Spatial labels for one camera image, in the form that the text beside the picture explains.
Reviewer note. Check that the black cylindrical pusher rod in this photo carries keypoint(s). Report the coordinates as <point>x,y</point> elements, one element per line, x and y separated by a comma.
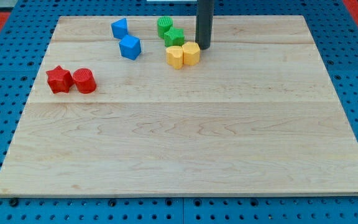
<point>204,23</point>

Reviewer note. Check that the yellow heart block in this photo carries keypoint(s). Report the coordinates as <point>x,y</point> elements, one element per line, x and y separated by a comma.
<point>174,56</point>

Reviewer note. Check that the green star block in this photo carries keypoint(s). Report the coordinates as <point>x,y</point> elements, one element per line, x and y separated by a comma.
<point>174,37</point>

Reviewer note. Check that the green cylinder block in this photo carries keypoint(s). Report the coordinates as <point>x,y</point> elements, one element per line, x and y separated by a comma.
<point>164,24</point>

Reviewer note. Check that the yellow hexagon block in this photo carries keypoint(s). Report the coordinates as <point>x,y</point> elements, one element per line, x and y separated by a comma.
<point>191,53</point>

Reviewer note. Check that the blue cube block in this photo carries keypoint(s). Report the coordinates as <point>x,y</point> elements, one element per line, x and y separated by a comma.
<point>130,47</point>

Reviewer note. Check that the blue triangle block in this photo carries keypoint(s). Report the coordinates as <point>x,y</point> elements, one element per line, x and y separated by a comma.
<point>119,28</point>

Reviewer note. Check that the light wooden board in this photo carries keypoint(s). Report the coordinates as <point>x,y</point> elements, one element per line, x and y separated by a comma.
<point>258,116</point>

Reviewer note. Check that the red cylinder block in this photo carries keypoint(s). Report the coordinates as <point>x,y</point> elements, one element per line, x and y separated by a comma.
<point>84,80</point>

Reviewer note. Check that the red star block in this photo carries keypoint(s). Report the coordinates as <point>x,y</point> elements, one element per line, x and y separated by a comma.
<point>59,80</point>

